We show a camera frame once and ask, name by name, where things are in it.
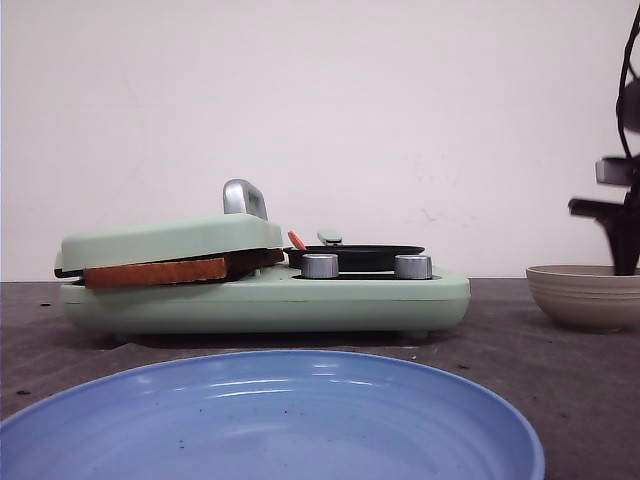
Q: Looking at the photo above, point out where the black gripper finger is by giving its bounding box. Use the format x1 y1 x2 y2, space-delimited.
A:
603 222 639 276

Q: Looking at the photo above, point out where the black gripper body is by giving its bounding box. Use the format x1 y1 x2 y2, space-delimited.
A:
567 154 640 236

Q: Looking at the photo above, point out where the beige ribbed bowl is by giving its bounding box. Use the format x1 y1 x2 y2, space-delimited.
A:
526 265 639 331

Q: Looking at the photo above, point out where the mint green sandwich maker lid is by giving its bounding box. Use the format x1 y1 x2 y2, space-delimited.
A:
54 179 283 278

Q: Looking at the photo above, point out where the orange shrimp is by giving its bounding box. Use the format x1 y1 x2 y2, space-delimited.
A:
287 231 307 250

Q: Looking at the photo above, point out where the mint green breakfast maker base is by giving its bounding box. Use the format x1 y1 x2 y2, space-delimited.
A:
60 265 471 335

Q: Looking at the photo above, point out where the right silver knob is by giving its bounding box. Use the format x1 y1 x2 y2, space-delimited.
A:
394 254 433 280

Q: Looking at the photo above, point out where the silver knob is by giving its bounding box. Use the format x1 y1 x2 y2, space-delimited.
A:
301 254 339 280
394 254 433 280

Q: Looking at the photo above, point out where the black frying pan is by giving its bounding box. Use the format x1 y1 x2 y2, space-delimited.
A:
284 229 425 272

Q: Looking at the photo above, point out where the left silver knob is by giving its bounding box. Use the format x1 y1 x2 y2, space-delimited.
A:
301 254 339 280

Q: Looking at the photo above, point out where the blue plate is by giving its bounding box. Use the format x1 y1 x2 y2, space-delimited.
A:
1 350 546 479

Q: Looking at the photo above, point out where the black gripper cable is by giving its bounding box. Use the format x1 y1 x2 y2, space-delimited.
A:
613 4 640 161

